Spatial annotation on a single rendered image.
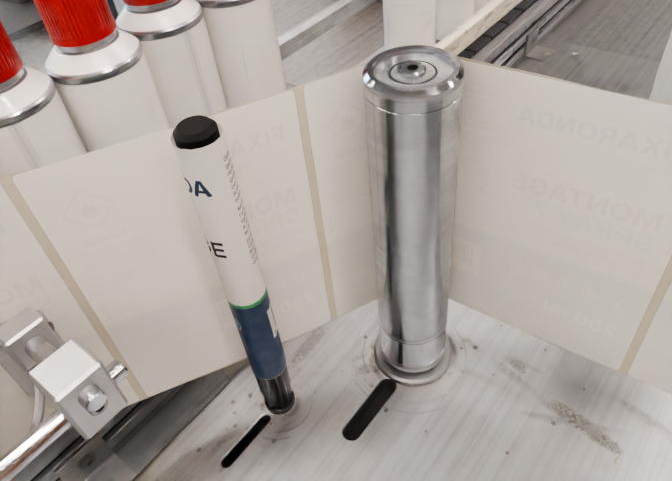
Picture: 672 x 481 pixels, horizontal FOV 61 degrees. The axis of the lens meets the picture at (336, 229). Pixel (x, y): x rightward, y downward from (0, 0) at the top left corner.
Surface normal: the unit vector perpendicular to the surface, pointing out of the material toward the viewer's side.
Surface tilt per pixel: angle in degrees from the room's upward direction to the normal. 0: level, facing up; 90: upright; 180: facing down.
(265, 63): 90
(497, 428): 0
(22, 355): 90
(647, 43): 0
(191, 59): 90
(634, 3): 0
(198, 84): 90
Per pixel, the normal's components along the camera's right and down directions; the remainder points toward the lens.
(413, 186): -0.08, 0.69
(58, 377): -0.09, -0.72
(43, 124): 0.89, 0.25
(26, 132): 0.65, 0.48
